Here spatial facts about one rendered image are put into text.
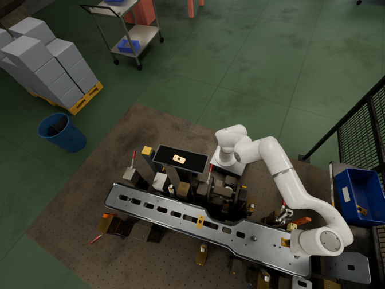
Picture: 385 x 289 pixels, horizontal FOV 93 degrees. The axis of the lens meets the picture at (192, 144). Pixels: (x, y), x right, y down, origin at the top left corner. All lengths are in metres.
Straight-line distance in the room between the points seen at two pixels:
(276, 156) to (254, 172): 0.96
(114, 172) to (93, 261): 0.72
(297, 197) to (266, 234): 0.59
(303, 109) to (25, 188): 4.20
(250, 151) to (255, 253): 0.64
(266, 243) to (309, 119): 2.27
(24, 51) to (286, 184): 3.16
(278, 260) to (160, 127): 1.52
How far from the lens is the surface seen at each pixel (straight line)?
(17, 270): 3.14
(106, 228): 1.40
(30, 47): 3.29
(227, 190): 1.15
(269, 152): 0.82
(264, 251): 1.33
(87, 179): 2.04
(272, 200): 1.72
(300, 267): 1.39
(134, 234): 1.35
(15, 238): 3.27
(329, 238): 0.80
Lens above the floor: 2.29
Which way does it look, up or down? 59 degrees down
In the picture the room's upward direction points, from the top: 9 degrees counter-clockwise
